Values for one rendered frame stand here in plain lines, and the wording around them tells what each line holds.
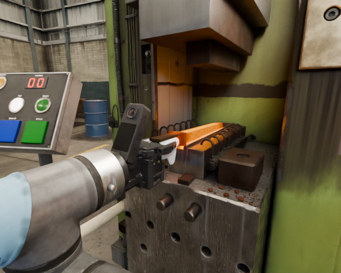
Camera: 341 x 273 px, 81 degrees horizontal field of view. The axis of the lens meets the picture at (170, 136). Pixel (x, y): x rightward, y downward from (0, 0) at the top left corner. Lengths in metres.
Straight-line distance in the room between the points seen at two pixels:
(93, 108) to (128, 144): 4.82
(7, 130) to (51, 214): 0.59
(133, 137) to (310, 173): 0.45
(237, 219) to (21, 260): 0.36
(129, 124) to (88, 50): 8.52
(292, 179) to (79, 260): 0.51
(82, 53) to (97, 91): 1.54
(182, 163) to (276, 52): 0.60
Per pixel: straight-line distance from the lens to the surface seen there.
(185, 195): 0.49
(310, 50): 0.56
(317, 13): 0.58
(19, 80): 0.91
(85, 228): 0.88
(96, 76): 8.59
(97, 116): 5.19
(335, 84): 0.58
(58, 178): 0.28
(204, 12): 0.51
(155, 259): 0.68
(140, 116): 0.37
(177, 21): 0.54
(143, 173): 0.40
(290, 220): 0.67
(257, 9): 0.72
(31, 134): 0.77
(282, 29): 0.95
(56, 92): 0.79
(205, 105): 1.00
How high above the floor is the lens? 1.14
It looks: 13 degrees down
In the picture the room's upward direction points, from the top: straight up
